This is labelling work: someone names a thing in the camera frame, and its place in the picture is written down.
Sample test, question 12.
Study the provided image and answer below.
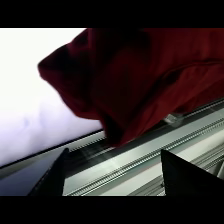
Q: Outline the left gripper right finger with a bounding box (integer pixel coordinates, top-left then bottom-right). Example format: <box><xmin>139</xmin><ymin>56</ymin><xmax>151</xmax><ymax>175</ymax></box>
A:
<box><xmin>160</xmin><ymin>149</ymin><xmax>224</xmax><ymax>197</ymax></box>

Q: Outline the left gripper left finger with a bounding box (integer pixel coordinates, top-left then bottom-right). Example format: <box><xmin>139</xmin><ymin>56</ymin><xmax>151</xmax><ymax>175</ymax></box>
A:
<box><xmin>0</xmin><ymin>147</ymin><xmax>70</xmax><ymax>197</ymax></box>

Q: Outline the red garment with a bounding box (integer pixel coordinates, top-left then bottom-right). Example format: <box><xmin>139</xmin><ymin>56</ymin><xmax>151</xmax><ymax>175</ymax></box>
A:
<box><xmin>37</xmin><ymin>27</ymin><xmax>224</xmax><ymax>148</ymax></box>

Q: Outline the silver frame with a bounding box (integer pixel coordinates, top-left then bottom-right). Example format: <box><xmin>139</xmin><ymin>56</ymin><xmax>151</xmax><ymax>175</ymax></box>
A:
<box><xmin>0</xmin><ymin>99</ymin><xmax>224</xmax><ymax>197</ymax></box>

